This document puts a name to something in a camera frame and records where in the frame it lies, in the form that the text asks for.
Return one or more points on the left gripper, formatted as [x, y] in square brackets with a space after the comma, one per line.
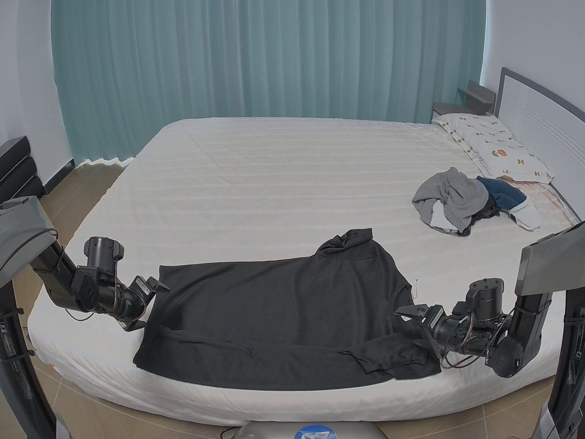
[144, 291]

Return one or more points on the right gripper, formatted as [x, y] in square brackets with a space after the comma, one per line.
[445, 332]

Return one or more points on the black T-shirt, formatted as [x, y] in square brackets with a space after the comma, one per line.
[274, 309]

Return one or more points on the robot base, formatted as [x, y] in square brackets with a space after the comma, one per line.
[269, 432]

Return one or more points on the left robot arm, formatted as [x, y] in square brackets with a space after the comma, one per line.
[59, 277]

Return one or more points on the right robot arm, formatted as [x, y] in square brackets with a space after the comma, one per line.
[521, 327]

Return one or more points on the pile of clothes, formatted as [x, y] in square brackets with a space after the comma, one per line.
[459, 195]

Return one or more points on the bed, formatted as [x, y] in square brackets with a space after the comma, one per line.
[274, 176]

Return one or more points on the black chest of drawers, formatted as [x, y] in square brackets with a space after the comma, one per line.
[18, 172]

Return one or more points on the white printed pillow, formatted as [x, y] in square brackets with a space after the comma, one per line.
[491, 140]

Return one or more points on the grey bedside table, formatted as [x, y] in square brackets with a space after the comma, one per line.
[480, 93]

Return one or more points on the blue-green curtain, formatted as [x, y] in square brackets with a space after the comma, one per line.
[274, 39]

